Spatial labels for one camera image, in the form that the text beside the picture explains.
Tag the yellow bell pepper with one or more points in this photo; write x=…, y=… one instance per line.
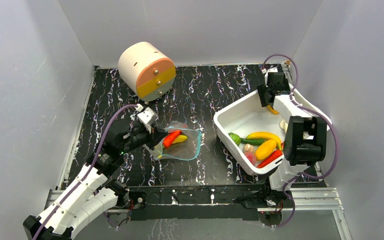
x=270, y=108

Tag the long yellow banana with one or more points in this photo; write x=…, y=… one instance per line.
x=266, y=136

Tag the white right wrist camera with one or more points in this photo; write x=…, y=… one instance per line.
x=270, y=70

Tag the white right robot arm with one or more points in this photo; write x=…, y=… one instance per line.
x=305, y=140

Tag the round pastel drawer cabinet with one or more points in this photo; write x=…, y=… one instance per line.
x=147, y=71

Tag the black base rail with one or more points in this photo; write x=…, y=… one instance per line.
x=231, y=201

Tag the red chili pepper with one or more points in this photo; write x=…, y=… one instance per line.
x=275, y=155

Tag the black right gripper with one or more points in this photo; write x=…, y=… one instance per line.
x=274, y=87

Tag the white plastic bin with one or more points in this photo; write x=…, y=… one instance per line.
x=246, y=116

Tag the small yellow banana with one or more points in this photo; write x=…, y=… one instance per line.
x=180, y=139

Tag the beige garlic bulb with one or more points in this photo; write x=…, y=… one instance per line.
x=248, y=148

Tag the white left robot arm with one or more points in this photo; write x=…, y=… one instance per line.
x=92, y=192

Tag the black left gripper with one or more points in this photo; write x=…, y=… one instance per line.
x=156, y=134

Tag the clear blue zip bag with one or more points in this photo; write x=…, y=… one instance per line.
x=184, y=151

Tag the green cucumber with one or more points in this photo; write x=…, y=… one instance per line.
x=239, y=140

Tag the pink peach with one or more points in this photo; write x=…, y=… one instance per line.
x=251, y=158

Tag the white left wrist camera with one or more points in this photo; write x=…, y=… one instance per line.
x=147, y=117

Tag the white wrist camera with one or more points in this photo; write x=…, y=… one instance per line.
x=147, y=117
x=270, y=70

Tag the yellow mango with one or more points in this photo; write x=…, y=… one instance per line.
x=265, y=149

